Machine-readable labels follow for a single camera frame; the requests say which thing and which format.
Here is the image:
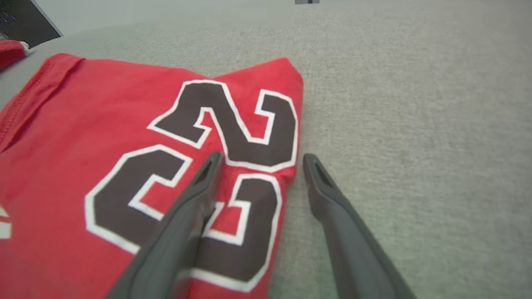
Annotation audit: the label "red white-striped shorts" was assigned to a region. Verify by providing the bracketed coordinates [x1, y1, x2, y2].
[0, 39, 30, 71]

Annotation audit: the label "black cabinet panel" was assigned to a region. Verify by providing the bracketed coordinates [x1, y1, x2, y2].
[0, 0, 64, 42]

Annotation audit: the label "red white jersey shirt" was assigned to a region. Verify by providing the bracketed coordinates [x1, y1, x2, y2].
[0, 53, 304, 299]

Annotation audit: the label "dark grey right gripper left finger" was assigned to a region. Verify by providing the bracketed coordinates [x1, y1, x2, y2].
[106, 151, 227, 299]

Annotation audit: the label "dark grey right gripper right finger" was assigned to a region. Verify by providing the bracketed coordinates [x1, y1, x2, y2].
[302, 153, 416, 299]

